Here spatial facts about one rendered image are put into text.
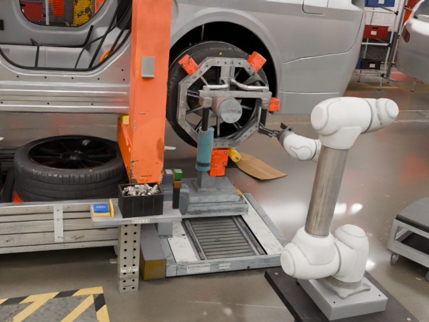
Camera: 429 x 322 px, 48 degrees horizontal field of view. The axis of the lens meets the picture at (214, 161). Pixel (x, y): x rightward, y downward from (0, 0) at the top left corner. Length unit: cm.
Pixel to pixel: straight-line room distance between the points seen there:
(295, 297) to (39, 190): 146
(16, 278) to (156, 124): 110
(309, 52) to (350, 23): 32
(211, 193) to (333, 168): 146
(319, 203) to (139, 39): 110
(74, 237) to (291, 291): 119
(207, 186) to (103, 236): 84
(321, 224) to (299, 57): 147
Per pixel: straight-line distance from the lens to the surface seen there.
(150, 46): 231
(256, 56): 286
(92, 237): 273
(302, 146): 228
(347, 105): 178
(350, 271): 213
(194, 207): 310
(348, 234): 209
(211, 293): 265
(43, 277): 277
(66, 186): 270
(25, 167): 281
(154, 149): 245
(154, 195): 233
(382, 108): 185
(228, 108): 272
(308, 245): 196
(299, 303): 218
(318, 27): 317
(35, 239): 272
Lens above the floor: 160
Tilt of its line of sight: 22 degrees down
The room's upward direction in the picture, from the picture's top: 6 degrees clockwise
